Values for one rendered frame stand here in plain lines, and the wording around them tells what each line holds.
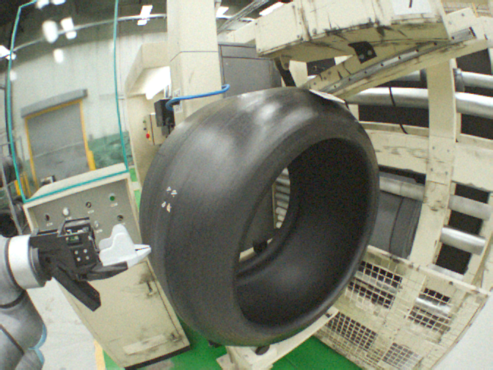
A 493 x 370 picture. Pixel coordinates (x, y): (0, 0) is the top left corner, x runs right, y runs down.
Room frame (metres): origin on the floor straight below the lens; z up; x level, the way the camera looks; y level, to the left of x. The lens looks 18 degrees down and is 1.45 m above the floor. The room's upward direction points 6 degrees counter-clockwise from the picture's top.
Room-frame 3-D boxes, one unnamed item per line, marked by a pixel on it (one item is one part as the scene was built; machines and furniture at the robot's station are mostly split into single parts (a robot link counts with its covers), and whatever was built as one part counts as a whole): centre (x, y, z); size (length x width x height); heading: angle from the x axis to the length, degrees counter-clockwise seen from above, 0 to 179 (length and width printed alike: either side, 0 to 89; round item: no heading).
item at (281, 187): (0.94, -0.23, 1.05); 0.20 x 0.15 x 0.30; 33
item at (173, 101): (0.76, 0.13, 1.52); 0.19 x 0.19 x 0.06; 33
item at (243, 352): (0.48, 0.09, 0.84); 0.36 x 0.09 x 0.06; 33
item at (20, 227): (2.29, 4.12, 0.96); 1.36 x 0.71 x 1.92; 30
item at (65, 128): (0.76, 0.73, 1.75); 0.55 x 0.02 x 0.95; 123
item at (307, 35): (0.61, -0.34, 1.71); 0.61 x 0.25 x 0.15; 33
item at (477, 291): (0.54, -0.43, 0.65); 0.90 x 0.02 x 0.70; 33
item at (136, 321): (0.90, 0.82, 0.63); 0.56 x 0.41 x 1.27; 123
